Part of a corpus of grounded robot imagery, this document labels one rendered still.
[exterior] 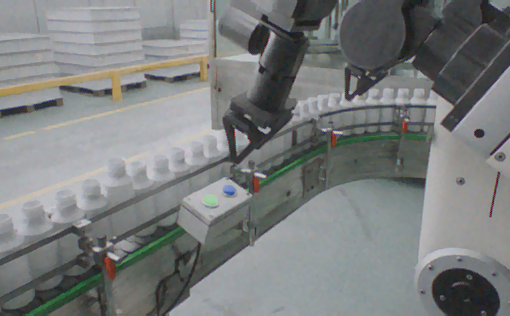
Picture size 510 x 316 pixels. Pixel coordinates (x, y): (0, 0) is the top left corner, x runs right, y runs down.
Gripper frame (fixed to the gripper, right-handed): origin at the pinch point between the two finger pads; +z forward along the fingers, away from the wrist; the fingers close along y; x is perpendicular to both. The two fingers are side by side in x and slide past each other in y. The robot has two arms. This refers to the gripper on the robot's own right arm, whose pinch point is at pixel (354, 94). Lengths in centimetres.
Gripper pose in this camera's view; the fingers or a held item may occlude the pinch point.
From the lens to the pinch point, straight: 106.6
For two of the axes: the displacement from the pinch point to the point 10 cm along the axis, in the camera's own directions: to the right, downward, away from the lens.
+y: -5.9, 2.7, -7.6
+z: -3.3, 7.8, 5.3
